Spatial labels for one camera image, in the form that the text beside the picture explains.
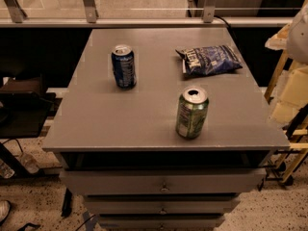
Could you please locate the clear plastic bottle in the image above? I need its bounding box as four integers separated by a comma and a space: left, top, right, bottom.
19, 153, 39, 174

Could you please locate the green soda can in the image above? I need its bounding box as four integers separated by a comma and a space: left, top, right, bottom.
176, 86, 209, 140

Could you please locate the metal railing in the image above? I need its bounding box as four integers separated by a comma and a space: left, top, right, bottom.
0, 0, 307, 27

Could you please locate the blue soda can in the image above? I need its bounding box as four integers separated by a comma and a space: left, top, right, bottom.
112, 44, 137, 89

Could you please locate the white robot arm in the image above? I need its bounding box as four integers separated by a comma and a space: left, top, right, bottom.
287, 4, 308, 64

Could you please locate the black chair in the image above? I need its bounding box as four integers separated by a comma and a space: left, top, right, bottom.
0, 77, 56, 178

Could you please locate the grey drawer cabinet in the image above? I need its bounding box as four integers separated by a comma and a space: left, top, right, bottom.
43, 28, 288, 231

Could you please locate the black grabber tool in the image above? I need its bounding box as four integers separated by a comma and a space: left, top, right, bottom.
17, 222, 40, 231

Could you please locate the blue chip bag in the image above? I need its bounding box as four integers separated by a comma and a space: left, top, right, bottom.
176, 45, 243, 77

